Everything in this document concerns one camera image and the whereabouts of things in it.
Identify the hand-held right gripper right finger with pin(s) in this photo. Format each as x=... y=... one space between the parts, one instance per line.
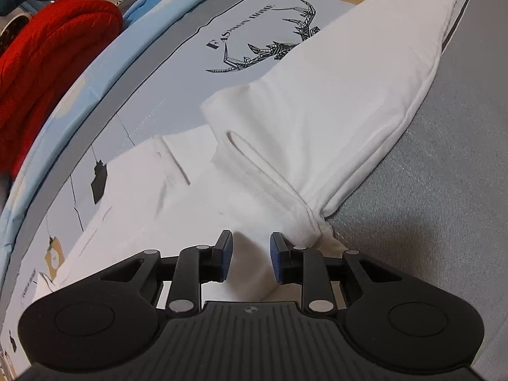
x=275 y=258

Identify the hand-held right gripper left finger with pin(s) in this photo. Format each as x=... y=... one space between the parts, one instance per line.
x=226 y=254

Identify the white pants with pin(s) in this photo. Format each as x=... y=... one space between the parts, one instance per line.
x=317 y=107

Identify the printed bed sheet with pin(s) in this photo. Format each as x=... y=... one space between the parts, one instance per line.
x=158 y=67

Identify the red blanket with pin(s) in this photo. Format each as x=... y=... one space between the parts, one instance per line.
x=55 y=67

